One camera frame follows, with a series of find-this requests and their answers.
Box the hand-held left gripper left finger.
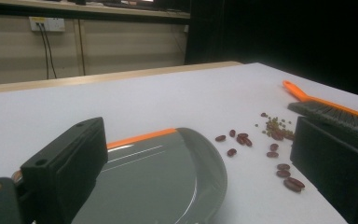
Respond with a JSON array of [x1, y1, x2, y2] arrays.
[[20, 117, 109, 224]]

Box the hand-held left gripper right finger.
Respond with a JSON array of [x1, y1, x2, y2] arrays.
[[290, 116, 358, 224]]

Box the red kidney beans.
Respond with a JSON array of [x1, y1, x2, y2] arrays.
[[214, 112, 306, 194]]

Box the orange brush with grey bristles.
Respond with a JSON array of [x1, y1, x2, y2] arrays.
[[282, 79, 358, 145]]

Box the small green mung beans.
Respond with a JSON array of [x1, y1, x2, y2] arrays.
[[255, 115, 295, 138]]

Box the grey dustpan with orange edge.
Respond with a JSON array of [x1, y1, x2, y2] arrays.
[[71, 127, 228, 224]]

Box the wooden table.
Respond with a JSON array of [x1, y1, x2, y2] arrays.
[[0, 61, 243, 95]]

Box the white table cover board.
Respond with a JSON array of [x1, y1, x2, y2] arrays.
[[0, 63, 358, 224]]

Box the black socket cable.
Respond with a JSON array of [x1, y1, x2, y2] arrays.
[[37, 22, 50, 80], [41, 22, 58, 79]]

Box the white wall socket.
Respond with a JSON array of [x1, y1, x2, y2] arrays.
[[28, 16, 66, 33]]

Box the dark horizontal rail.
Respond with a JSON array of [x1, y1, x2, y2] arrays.
[[0, 2, 191, 24]]

